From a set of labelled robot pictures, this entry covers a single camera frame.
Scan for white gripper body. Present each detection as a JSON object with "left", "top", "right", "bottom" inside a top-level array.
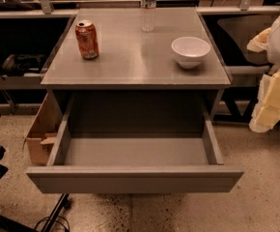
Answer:
[{"left": 258, "top": 71, "right": 280, "bottom": 112}]

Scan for black cart with cables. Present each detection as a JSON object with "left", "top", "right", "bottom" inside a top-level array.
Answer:
[{"left": 0, "top": 145, "right": 70, "bottom": 232}]

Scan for white ceramic bowl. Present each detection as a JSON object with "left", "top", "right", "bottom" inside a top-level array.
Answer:
[{"left": 171, "top": 37, "right": 210, "bottom": 69}]

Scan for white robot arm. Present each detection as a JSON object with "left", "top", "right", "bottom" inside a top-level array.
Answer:
[{"left": 247, "top": 15, "right": 280, "bottom": 132}]

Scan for grey cabinet with top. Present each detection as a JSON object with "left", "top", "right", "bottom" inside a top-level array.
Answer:
[{"left": 42, "top": 8, "right": 230, "bottom": 137}]

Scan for orange soda can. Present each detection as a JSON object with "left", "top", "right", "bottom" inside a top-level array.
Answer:
[{"left": 75, "top": 20, "right": 99, "bottom": 60}]

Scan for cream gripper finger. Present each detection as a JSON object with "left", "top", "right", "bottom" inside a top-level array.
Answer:
[
  {"left": 247, "top": 27, "right": 271, "bottom": 52},
  {"left": 249, "top": 102, "right": 280, "bottom": 133}
]

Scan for brown cardboard box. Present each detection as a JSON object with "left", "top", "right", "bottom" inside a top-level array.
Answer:
[{"left": 26, "top": 95, "right": 62, "bottom": 165}]

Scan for black items on shelf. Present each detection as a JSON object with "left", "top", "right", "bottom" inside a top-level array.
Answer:
[{"left": 0, "top": 54, "right": 47, "bottom": 77}]

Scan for clear plastic water bottle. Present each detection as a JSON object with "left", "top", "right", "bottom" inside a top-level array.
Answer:
[{"left": 140, "top": 0, "right": 156, "bottom": 32}]

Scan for grey open top drawer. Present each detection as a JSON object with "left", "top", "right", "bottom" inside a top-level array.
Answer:
[{"left": 27, "top": 91, "right": 243, "bottom": 193}]

